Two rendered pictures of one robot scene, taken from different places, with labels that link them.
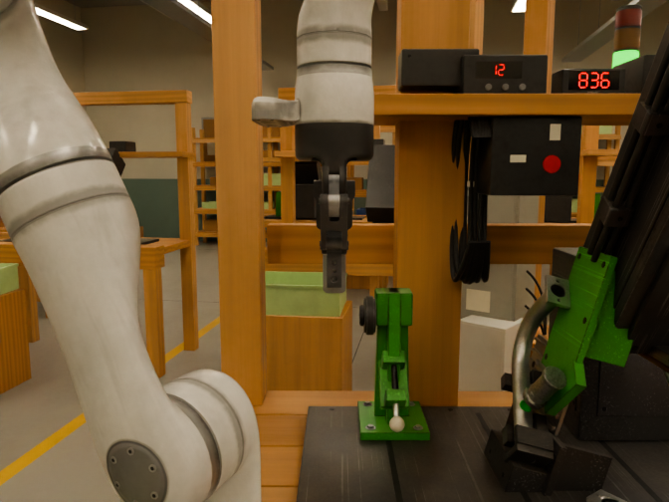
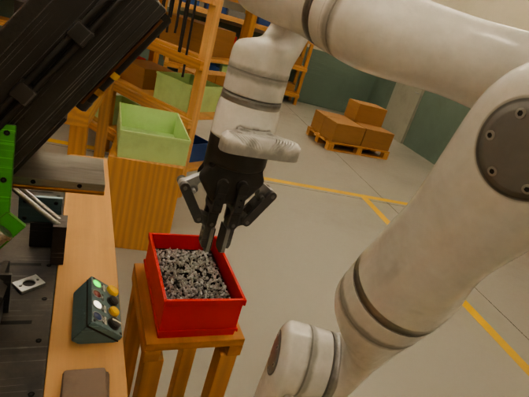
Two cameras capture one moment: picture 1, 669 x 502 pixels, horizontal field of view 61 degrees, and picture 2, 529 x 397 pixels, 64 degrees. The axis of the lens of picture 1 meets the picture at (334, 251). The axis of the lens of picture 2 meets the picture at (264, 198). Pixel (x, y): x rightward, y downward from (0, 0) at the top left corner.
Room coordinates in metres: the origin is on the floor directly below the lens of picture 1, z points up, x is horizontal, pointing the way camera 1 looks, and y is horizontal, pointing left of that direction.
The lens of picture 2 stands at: (0.74, 0.46, 1.57)
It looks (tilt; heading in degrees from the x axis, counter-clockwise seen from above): 22 degrees down; 242
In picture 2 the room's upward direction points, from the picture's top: 17 degrees clockwise
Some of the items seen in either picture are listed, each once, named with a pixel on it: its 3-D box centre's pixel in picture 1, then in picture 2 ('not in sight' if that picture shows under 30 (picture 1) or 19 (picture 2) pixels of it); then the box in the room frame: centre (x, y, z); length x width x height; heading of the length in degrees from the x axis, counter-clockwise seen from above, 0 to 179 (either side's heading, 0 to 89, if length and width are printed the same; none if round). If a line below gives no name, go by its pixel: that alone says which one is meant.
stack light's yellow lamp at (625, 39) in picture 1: (626, 41); not in sight; (1.25, -0.61, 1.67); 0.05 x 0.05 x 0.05
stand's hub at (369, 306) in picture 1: (366, 315); not in sight; (1.08, -0.06, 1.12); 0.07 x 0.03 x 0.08; 0
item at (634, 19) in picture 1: (628, 18); not in sight; (1.25, -0.61, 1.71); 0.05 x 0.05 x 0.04
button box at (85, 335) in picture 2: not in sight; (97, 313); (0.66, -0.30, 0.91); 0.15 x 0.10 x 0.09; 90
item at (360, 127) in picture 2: not in sight; (353, 125); (-3.50, -5.33, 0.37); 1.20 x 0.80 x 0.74; 179
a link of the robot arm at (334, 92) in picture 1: (315, 92); (253, 116); (0.56, 0.02, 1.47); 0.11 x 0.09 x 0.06; 90
